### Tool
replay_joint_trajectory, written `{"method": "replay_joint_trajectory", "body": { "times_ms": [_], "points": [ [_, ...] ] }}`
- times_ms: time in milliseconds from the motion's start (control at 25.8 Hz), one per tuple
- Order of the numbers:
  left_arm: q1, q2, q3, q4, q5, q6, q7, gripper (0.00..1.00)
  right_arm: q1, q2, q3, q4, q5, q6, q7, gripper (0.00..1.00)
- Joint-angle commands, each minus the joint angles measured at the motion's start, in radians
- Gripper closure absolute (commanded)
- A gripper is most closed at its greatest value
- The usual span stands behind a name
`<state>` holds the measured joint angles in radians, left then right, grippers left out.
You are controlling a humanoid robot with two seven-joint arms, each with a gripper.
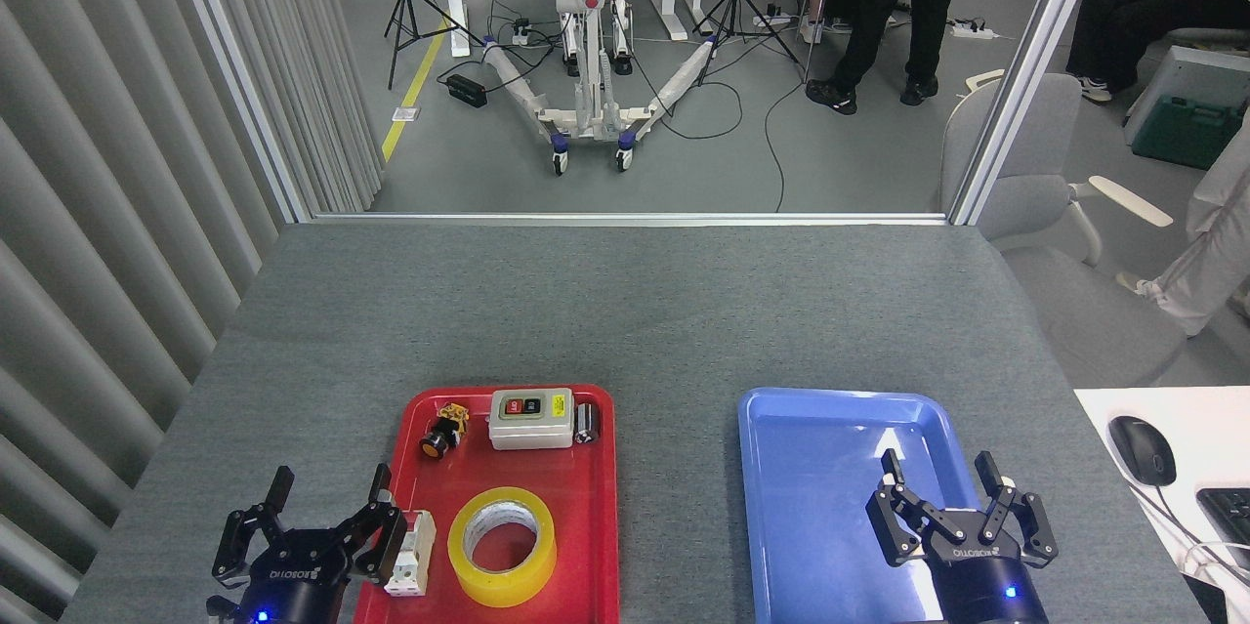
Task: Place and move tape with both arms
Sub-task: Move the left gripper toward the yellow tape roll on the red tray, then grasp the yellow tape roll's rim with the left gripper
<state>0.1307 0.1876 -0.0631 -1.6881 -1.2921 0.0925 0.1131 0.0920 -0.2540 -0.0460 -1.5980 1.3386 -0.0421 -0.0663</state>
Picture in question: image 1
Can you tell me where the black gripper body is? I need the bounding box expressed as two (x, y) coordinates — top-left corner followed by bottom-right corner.
(234, 528), (354, 624)
(923, 510), (1051, 624)

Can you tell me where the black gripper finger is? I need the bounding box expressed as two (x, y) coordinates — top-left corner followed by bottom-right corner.
(213, 466), (296, 588)
(975, 451), (1060, 568)
(866, 448), (946, 568)
(337, 464), (409, 586)

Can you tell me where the yellow tape roll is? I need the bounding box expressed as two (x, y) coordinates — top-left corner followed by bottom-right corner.
(447, 487), (558, 607)

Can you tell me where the white breaker block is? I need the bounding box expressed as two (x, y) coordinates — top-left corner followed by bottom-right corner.
(384, 510), (437, 598)

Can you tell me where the blue plastic tray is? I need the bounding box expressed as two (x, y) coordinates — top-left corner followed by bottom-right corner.
(737, 388), (1021, 624)

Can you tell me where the orange black push button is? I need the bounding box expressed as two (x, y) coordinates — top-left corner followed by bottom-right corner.
(421, 403), (471, 459)

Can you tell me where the black computer mouse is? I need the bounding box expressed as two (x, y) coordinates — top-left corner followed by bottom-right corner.
(1108, 416), (1178, 488)

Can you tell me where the red plastic tray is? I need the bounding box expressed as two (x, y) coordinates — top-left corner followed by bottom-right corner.
(354, 384), (620, 624)

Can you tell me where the white side table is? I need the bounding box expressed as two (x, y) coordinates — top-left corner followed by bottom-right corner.
(1074, 386), (1250, 624)

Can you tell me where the black keyboard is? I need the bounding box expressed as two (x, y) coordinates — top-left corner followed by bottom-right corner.
(1196, 487), (1250, 571)

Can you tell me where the grey office chair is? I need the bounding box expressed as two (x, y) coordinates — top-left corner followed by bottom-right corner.
(939, 69), (1188, 389)

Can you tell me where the green plastic case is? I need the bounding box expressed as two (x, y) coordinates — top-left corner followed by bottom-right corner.
(1131, 95), (1250, 172)

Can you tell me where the grey plastic case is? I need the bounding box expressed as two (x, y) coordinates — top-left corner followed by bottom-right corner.
(1123, 45), (1250, 146)

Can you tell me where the black mouse cable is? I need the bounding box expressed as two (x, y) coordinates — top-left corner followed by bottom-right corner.
(1138, 482), (1250, 568)

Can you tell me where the white switch box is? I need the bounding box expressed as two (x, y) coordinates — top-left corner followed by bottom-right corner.
(488, 388), (575, 451)

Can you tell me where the black floor cable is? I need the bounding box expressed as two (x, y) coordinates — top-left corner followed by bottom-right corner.
(762, 82), (812, 213)

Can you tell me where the silver frame rail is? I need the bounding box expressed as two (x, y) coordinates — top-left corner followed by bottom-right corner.
(311, 211), (948, 227)

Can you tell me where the silver frame post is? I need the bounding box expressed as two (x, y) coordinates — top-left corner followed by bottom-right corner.
(947, 0), (1114, 227)
(161, 0), (313, 225)

